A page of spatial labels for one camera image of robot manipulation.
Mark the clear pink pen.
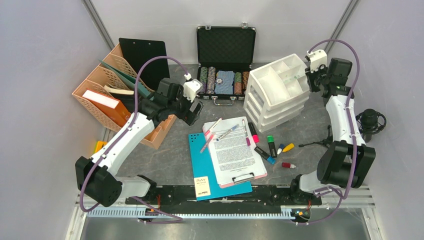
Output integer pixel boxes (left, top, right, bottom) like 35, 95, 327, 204
199, 132, 215, 153

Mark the pink clipboard with paper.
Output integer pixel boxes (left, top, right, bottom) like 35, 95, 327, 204
202, 116, 268, 189

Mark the peach plastic file organizer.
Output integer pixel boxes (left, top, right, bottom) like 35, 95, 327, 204
72, 44, 177, 150

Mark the Nineteen Eighty-Four dark book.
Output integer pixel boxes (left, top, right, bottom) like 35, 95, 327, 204
103, 85, 136, 113

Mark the yellow triangular stand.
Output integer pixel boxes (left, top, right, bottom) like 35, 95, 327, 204
93, 141, 108, 153

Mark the black green-capped highlighter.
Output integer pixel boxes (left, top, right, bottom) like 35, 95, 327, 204
266, 135, 278, 159

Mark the black blue-capped highlighter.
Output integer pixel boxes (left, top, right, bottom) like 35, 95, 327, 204
254, 146, 276, 165

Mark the black microphone on tripod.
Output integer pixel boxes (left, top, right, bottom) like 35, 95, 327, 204
299, 108, 387, 149

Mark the teal folder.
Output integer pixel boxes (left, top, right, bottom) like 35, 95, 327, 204
99, 60, 154, 98

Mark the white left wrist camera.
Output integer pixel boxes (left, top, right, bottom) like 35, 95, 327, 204
183, 73, 203, 103

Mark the yellow cap piece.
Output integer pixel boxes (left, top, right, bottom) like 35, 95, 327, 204
282, 143, 295, 153

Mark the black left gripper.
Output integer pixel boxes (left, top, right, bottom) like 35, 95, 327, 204
167, 85, 204, 126

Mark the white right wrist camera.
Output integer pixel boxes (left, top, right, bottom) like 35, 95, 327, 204
306, 49, 328, 73

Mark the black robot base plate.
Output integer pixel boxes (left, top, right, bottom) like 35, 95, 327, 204
141, 184, 323, 206

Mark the black clipboard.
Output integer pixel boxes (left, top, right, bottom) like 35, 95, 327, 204
118, 37, 170, 91

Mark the orange Good Morning book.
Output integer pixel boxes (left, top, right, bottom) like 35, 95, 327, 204
82, 89, 131, 127

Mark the small red-capped bottle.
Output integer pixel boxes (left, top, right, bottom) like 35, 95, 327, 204
281, 162, 296, 169

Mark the blue plastic folder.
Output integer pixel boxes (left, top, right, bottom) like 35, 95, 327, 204
188, 132, 253, 202

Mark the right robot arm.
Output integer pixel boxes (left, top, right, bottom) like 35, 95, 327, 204
288, 56, 376, 204

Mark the white drawer organizer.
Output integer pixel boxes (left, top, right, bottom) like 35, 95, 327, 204
243, 54, 311, 133

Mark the blue white cap piece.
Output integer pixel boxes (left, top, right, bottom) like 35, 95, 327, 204
277, 143, 285, 155

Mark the black poker chip case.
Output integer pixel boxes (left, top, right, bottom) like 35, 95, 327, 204
196, 23, 257, 105

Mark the white pink-capped marker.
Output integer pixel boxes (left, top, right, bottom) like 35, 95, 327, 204
204, 117, 223, 136

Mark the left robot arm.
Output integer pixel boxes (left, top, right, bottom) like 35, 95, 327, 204
75, 78, 203, 208

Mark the black pink-capped highlighter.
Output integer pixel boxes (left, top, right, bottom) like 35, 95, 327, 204
248, 122, 260, 144

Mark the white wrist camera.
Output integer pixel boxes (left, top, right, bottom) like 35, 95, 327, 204
183, 73, 203, 103
306, 49, 328, 73

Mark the aluminium slotted rail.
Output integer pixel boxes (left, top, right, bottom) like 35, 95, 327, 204
87, 205, 295, 220

